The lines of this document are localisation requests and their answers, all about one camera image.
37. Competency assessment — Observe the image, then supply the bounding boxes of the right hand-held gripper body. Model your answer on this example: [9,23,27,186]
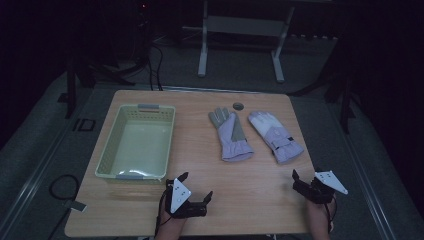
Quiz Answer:
[292,170,349,205]

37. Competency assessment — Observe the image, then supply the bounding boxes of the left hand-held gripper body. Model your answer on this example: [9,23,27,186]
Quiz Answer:
[165,178,208,220]

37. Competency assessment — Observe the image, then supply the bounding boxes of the lilac glove with white back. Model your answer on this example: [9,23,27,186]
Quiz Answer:
[247,110,305,165]

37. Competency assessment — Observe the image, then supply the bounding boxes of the pale green plastic basket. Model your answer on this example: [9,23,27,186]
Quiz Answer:
[94,103,177,185]

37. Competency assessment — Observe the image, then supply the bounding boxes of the lilac glove with grey palm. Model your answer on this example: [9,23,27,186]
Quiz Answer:
[208,107,255,163]

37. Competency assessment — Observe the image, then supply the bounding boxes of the person's right hand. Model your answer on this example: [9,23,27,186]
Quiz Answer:
[306,199,336,240]

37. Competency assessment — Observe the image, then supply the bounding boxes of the person's left hand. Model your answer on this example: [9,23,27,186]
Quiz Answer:
[154,209,188,240]

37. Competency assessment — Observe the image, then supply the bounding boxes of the black tripod stand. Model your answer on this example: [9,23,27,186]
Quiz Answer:
[289,43,363,135]
[57,46,136,120]

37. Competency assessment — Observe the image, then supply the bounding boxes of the grey tape tag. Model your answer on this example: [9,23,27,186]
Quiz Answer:
[70,200,89,214]

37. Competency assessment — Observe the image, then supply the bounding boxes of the white metal stand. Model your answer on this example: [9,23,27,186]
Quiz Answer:
[181,0,296,84]

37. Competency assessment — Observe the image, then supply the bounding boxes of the right hand-held gripper black cable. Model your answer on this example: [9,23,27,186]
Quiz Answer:
[323,196,338,234]

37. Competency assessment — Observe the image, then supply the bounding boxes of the hand-held gripper black cable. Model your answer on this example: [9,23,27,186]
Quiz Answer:
[153,188,175,238]
[323,196,338,234]

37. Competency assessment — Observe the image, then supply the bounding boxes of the left hand-held gripper black cable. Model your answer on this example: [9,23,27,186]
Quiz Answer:
[153,188,175,238]

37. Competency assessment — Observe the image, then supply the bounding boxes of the black hanging cables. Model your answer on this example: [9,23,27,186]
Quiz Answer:
[145,19,165,92]

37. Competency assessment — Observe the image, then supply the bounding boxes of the black looped floor cable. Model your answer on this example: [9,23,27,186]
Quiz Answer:
[48,173,81,202]

